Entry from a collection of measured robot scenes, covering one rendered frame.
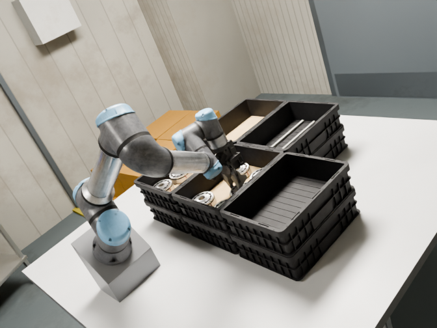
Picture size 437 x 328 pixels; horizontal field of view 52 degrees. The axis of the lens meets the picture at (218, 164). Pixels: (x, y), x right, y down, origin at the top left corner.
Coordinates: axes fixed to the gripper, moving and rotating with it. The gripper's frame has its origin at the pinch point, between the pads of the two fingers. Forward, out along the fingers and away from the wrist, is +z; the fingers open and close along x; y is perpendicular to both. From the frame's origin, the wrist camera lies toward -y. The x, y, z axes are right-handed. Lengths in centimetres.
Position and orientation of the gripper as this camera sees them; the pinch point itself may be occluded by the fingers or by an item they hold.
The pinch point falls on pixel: (236, 189)
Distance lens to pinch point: 182.7
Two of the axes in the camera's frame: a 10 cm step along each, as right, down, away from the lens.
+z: 4.1, 8.3, 3.7
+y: 6.8, -5.5, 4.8
